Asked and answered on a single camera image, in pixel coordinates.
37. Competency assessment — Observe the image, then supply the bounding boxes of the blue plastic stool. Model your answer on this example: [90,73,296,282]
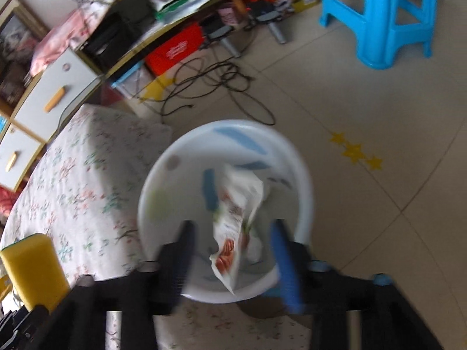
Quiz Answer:
[319,0,437,70]

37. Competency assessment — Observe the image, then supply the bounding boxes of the low tv cabinet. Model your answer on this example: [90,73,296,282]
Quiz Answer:
[72,0,325,81]

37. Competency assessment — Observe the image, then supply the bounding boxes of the white trash bin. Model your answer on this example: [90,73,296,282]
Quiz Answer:
[137,120,314,304]

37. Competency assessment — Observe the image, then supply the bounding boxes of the black cables on floor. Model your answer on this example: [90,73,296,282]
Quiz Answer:
[135,56,277,127]

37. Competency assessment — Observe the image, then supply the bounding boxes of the pink cloth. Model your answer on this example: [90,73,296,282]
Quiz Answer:
[29,9,100,78]

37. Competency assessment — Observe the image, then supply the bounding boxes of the framed dark picture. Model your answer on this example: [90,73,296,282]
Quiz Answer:
[0,0,48,117]

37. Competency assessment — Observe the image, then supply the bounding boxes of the silver white wrapper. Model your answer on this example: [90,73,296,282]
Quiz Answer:
[210,165,264,293]

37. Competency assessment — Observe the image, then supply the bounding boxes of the wooden shelf cabinet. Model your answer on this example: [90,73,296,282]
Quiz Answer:
[1,49,101,192]

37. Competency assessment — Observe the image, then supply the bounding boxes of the floral tablecloth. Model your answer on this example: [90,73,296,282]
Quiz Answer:
[1,105,314,349]

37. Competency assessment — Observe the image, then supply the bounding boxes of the red box under cabinet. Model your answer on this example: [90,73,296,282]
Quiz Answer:
[145,23,204,76]

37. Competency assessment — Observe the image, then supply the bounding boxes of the yellow green sponge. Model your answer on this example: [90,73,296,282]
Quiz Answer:
[1,234,70,313]

